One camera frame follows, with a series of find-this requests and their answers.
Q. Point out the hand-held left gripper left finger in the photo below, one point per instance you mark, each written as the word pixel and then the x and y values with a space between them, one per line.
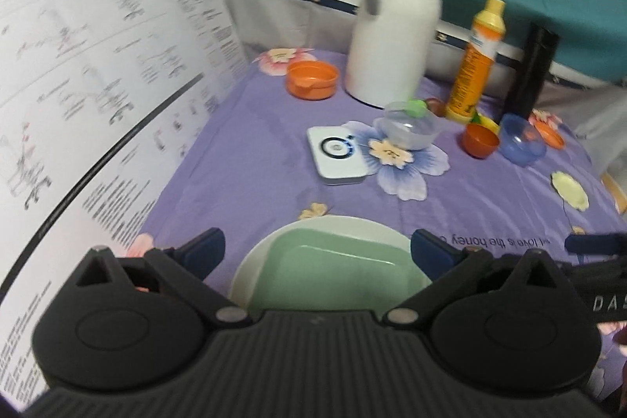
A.
pixel 205 247

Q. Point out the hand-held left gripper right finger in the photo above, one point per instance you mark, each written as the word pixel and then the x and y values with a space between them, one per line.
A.
pixel 432 247

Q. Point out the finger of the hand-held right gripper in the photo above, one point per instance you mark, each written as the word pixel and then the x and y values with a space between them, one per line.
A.
pixel 590 243

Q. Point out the white round plate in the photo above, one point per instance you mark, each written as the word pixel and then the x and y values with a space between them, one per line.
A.
pixel 254 261

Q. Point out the green square plate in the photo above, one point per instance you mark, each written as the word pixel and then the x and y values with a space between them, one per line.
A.
pixel 333 271

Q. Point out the small orange bowl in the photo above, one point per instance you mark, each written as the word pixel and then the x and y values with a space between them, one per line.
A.
pixel 481 141

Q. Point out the clear plastic bowl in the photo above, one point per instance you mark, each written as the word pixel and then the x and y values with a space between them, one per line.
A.
pixel 409 129

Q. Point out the blue plastic bowl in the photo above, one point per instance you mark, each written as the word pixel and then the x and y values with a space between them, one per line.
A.
pixel 521 141

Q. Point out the purple floral tablecloth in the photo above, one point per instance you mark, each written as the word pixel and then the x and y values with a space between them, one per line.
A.
pixel 254 153

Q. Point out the white square device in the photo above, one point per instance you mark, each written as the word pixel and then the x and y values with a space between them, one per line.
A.
pixel 338 158

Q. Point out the yellow toy banana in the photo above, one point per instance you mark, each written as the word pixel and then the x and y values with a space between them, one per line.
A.
pixel 486 121

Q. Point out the green toy vegetable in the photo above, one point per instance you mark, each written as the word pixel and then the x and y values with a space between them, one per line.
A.
pixel 416 106

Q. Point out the brown toy fruit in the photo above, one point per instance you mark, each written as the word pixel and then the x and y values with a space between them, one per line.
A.
pixel 435 104

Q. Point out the black cylindrical bottle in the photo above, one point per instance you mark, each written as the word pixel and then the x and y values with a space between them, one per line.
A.
pixel 530 70

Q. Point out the yellow orange bottle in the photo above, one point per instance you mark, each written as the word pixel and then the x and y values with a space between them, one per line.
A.
pixel 474 65

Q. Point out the orange bowl with spout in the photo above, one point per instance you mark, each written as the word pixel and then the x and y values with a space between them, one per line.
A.
pixel 312 80

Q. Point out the large printed paper sheet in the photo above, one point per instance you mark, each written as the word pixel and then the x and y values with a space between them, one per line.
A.
pixel 98 80

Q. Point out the white thermos bottle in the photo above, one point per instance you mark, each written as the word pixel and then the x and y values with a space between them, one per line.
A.
pixel 392 41

